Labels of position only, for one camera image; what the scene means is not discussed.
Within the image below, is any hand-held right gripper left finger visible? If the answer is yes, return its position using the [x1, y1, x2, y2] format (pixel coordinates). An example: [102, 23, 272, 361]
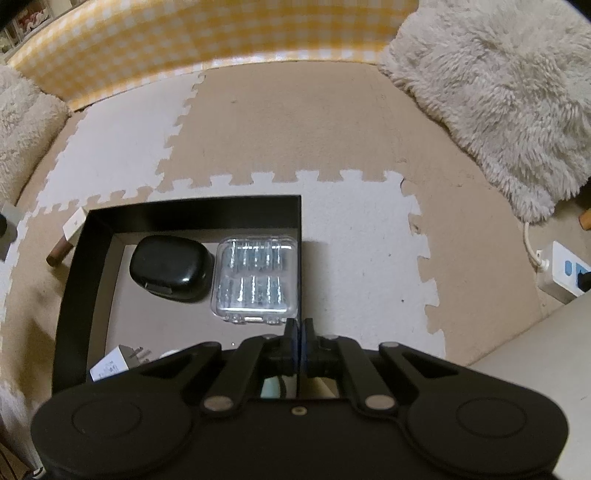
[139, 318, 301, 417]

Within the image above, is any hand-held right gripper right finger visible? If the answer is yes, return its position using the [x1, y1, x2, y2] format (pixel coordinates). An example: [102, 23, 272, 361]
[301, 318, 462, 417]

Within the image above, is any clear plastic battery case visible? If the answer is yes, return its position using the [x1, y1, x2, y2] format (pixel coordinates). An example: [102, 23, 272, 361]
[211, 236, 301, 326]

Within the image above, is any black glossy case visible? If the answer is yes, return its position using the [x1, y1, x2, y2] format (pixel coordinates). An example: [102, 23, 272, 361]
[129, 235, 214, 304]

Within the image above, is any black cardboard box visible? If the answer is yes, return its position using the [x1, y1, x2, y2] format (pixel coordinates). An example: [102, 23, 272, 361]
[52, 195, 303, 400]

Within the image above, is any white charger plug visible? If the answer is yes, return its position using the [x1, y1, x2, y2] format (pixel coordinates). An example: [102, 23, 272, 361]
[89, 344, 154, 385]

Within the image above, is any white foam mat tile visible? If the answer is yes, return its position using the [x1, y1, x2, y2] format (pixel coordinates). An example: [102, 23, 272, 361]
[148, 170, 448, 361]
[34, 71, 207, 214]

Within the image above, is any beige foam mat tile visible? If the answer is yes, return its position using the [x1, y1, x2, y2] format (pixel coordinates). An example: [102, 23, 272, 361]
[156, 60, 416, 193]
[383, 65, 570, 366]

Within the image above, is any smooth cream cushion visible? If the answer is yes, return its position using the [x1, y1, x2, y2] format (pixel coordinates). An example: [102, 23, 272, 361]
[470, 295, 591, 480]

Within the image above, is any white power strip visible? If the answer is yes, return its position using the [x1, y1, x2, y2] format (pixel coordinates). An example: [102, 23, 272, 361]
[537, 240, 591, 304]

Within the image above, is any grey block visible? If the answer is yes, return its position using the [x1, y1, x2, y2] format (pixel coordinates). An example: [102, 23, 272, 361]
[0, 202, 22, 262]

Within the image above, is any fluffy cream blanket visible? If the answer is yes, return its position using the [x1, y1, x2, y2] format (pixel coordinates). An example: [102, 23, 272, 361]
[378, 0, 591, 225]

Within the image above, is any yellow checkered fabric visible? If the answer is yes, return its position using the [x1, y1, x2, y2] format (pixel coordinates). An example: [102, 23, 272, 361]
[7, 0, 420, 112]

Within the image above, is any fluffy cream cushion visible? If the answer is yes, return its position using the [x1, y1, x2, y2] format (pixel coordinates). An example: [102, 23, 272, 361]
[0, 65, 71, 207]

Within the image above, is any dark bookshelf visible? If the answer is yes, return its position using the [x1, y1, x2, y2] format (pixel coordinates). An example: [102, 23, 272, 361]
[0, 0, 88, 62]

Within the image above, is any white power cable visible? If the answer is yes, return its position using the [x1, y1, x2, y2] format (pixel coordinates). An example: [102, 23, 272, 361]
[523, 220, 551, 269]

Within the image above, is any white tool with wooden handle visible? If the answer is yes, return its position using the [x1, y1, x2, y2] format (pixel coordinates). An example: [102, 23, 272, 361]
[46, 206, 89, 267]

